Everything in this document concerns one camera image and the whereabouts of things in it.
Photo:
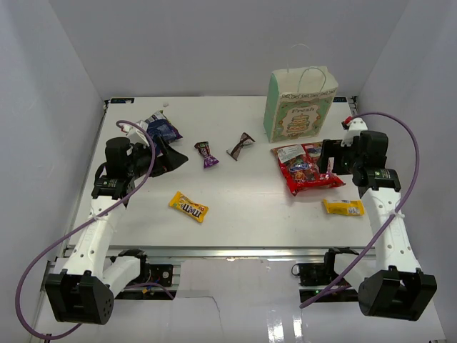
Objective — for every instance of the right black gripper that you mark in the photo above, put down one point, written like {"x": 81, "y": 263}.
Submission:
{"x": 328, "y": 149}

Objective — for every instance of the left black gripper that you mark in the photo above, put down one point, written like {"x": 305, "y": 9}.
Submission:
{"x": 167, "y": 161}

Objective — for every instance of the red cookie snack bag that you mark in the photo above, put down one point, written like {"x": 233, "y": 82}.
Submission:
{"x": 298, "y": 165}

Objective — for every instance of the blue chips snack bag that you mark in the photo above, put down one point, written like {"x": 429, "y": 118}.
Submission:
{"x": 159, "y": 125}

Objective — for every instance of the purple candy bar wrapper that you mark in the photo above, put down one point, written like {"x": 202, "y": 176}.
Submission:
{"x": 204, "y": 150}

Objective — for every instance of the yellow M&M's packet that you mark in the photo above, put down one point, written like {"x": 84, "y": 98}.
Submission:
{"x": 183, "y": 204}

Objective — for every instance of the yellow candy bar packet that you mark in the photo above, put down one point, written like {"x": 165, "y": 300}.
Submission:
{"x": 344, "y": 207}

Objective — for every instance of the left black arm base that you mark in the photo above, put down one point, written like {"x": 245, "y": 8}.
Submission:
{"x": 160, "y": 280}

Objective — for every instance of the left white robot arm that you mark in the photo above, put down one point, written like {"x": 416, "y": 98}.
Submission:
{"x": 85, "y": 289}

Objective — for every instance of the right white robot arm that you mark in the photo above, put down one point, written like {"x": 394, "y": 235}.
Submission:
{"x": 396, "y": 287}

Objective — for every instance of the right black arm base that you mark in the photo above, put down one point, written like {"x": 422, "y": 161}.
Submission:
{"x": 313, "y": 277}

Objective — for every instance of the green paper gift bag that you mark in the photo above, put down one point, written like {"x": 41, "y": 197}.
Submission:
{"x": 297, "y": 102}

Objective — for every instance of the brown candy bar wrapper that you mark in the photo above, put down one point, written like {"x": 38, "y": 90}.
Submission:
{"x": 244, "y": 141}

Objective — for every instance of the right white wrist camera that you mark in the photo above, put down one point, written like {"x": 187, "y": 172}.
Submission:
{"x": 353, "y": 127}

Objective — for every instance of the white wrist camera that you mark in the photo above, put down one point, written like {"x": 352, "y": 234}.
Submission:
{"x": 353, "y": 127}
{"x": 135, "y": 135}

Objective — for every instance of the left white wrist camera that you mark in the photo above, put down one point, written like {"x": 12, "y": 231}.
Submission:
{"x": 135, "y": 135}

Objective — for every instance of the aluminium table frame rail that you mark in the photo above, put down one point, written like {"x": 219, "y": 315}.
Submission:
{"x": 251, "y": 211}

